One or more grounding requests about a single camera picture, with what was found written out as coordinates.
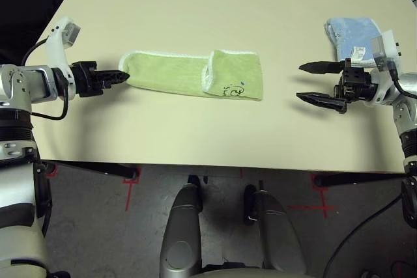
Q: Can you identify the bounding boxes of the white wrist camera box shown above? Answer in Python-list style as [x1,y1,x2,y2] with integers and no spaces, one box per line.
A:
[42,16,82,85]
[369,29,403,105]

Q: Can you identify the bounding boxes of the beige robot torso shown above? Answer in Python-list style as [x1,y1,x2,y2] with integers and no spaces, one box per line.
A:
[198,266,271,278]

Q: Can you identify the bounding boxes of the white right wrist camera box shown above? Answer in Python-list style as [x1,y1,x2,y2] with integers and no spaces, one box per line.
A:
[369,29,403,105]

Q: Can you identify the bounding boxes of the folded blue towel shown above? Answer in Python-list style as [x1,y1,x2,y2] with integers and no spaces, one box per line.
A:
[324,16,384,67]

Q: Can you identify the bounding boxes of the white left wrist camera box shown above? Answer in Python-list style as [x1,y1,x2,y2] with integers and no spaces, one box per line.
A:
[42,16,82,85]

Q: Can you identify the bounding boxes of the black foam floor mat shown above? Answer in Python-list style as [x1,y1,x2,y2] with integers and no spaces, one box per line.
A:
[0,0,71,64]

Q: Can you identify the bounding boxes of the black table frame brace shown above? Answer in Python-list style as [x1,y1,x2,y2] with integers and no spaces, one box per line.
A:
[42,160,137,180]
[314,173,411,191]

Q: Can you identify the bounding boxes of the green towel with white trim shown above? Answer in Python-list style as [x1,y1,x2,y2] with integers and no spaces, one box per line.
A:
[119,49,264,102]

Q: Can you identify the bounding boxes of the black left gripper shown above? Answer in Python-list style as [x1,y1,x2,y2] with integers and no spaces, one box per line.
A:
[66,61,130,98]

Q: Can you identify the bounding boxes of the grey right robot leg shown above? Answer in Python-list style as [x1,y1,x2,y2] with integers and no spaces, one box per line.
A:
[243,184,307,274]

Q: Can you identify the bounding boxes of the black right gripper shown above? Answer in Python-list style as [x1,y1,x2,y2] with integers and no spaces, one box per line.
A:
[296,58,379,115]

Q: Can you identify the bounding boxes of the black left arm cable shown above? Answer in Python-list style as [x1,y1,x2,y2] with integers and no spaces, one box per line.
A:
[22,37,71,236]

